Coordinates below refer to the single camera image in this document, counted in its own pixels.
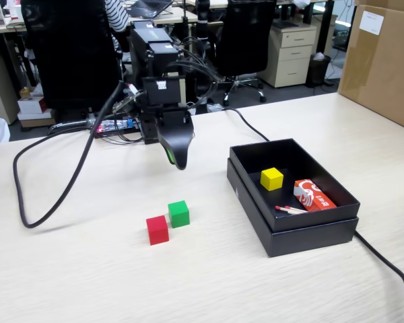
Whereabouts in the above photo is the beige drawer pedestal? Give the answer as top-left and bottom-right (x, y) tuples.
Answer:
(257, 24), (318, 89)
(178, 75), (187, 106)

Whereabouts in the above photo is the white red carton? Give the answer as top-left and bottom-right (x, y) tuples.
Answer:
(17, 96), (50, 115)

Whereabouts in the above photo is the large black office chair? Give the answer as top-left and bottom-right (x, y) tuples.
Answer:
(20, 0), (125, 135)

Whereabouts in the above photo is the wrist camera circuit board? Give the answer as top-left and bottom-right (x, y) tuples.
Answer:
(112, 83), (146, 114)

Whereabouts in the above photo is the beige office desk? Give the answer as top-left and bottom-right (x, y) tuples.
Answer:
(126, 5), (199, 26)
(0, 18), (30, 36)

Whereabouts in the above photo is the black chair chrome base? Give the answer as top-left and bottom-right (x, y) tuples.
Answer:
(215, 0), (277, 107)

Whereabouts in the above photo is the beige side cabinet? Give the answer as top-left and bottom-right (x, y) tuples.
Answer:
(0, 50), (20, 125)

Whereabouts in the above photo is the red wooden cube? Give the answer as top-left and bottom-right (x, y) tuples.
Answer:
(145, 215), (170, 246)

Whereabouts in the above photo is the black trash bin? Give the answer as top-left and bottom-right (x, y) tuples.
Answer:
(305, 52), (333, 87)

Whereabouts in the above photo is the thick black sleeved cable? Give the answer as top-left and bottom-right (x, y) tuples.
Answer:
(12, 79), (127, 229)

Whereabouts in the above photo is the yellow wooden cube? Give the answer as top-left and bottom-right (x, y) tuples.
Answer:
(260, 167), (285, 192)

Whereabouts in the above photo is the person in striped shirt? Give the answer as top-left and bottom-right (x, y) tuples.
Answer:
(102, 0), (131, 51)

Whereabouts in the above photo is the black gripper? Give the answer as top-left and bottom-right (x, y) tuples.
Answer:
(138, 103), (195, 171)

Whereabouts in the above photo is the black vertical pole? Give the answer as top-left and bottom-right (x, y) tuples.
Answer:
(194, 0), (212, 102)

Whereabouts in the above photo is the dark open laptop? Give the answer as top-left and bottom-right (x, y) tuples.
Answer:
(126, 0), (174, 20)

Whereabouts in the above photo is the black cardboard box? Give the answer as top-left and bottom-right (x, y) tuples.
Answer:
(228, 137), (362, 233)

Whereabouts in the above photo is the flat brown carton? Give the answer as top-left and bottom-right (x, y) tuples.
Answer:
(18, 109), (57, 129)

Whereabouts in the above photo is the red white matchbox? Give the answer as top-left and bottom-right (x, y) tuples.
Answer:
(293, 178), (338, 212)

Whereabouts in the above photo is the large brown cardboard carton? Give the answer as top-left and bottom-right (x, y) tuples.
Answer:
(337, 0), (404, 134)

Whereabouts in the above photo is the controller board with LEDs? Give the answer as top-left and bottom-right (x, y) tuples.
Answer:
(87, 117), (142, 134)

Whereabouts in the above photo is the black box lid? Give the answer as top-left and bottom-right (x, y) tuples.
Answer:
(226, 157), (360, 258)

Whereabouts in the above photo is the smooth black power cable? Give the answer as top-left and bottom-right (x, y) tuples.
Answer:
(222, 106), (404, 323)

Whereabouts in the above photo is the black servo wire bundle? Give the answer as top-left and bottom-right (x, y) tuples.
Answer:
(168, 36), (225, 110)

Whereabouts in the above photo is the green wooden cube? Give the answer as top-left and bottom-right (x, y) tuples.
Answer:
(167, 200), (191, 229)

